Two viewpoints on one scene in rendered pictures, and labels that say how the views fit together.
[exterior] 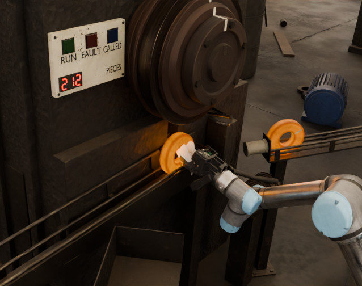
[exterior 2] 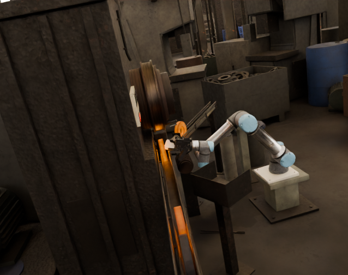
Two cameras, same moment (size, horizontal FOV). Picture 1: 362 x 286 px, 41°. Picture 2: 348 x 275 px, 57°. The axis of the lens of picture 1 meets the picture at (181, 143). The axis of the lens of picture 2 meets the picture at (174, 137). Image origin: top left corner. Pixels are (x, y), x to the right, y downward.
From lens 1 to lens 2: 1.32 m
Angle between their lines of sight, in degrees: 39
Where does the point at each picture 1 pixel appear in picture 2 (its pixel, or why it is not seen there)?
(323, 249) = not seen: hidden behind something
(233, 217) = (207, 157)
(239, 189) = (204, 142)
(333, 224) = (252, 125)
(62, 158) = (150, 158)
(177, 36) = (160, 83)
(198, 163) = (179, 144)
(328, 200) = (246, 117)
